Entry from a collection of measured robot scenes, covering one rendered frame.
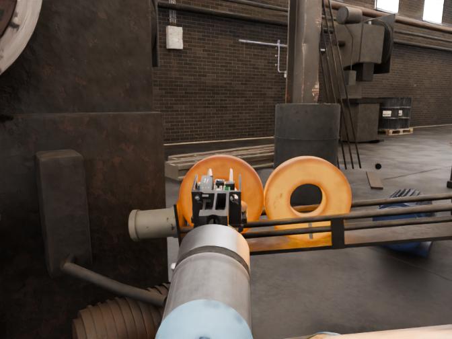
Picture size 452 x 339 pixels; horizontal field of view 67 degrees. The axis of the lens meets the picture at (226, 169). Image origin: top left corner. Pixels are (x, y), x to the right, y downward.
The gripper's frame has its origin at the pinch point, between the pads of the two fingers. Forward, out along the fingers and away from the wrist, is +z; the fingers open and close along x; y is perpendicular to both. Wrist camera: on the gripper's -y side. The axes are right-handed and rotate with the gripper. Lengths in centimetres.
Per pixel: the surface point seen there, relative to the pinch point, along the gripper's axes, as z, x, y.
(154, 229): -4.7, 12.3, -6.1
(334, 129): 228, -85, -74
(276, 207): -2.7, -9.8, -2.7
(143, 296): -11.8, 13.7, -15.6
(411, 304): 58, -80, -95
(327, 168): -0.7, -18.6, 4.2
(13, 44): 3.6, 34.0, 25.1
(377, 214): -4.8, -26.9, -2.7
